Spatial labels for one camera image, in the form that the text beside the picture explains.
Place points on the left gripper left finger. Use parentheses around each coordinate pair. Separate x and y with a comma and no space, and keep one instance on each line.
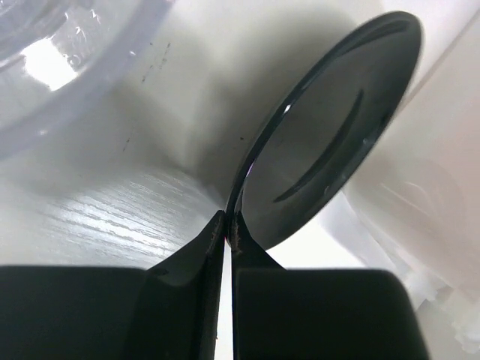
(168,311)

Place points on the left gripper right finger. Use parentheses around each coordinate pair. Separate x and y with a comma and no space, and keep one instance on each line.
(316,314)

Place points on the translucent plastic bin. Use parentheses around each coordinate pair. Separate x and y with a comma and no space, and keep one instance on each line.
(412,207)

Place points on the black plate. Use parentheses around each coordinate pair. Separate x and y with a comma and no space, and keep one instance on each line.
(320,133)

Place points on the clear plastic cup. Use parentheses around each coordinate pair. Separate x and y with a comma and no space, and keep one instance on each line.
(57,57)

